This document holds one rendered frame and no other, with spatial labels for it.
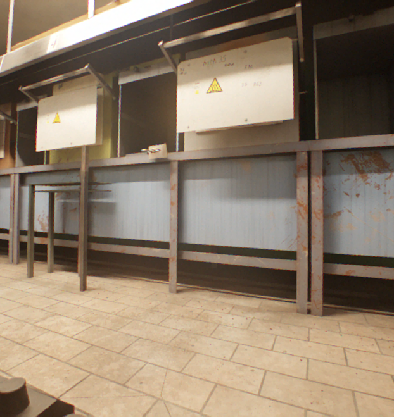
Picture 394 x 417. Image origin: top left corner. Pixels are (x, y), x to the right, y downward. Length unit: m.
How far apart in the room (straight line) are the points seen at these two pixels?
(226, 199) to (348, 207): 0.62
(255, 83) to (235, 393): 1.24
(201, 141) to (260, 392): 1.19
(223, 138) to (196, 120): 0.18
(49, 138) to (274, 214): 1.67
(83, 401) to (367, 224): 1.29
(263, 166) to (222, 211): 0.34
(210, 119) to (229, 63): 0.30
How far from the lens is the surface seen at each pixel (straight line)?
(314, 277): 1.39
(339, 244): 1.42
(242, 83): 1.40
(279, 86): 1.35
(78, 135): 1.96
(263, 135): 1.41
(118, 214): 1.88
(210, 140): 1.49
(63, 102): 2.15
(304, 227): 1.35
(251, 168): 1.45
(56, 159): 2.30
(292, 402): 0.89
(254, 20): 1.41
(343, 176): 1.42
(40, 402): 0.57
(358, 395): 0.98
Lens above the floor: 0.53
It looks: 2 degrees up
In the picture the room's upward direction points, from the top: straight up
